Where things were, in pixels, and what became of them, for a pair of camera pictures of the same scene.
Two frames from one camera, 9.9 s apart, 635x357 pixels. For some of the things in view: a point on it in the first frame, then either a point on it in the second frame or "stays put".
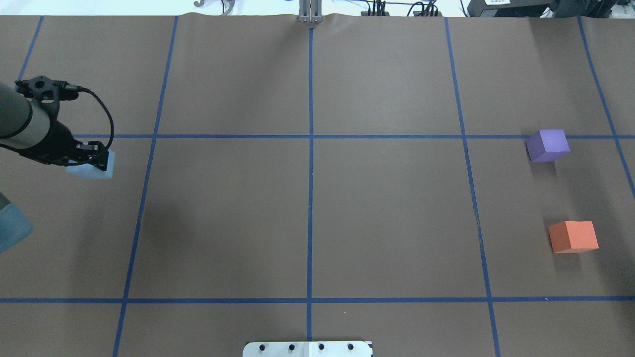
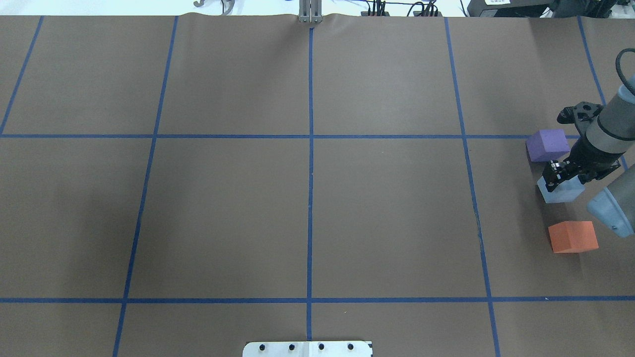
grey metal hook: (231, 5) stays put
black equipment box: (554, 9) stays put
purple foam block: (547, 145) stays put
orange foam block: (573, 236) stays put
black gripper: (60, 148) to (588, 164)
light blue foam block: (87, 170) to (564, 193)
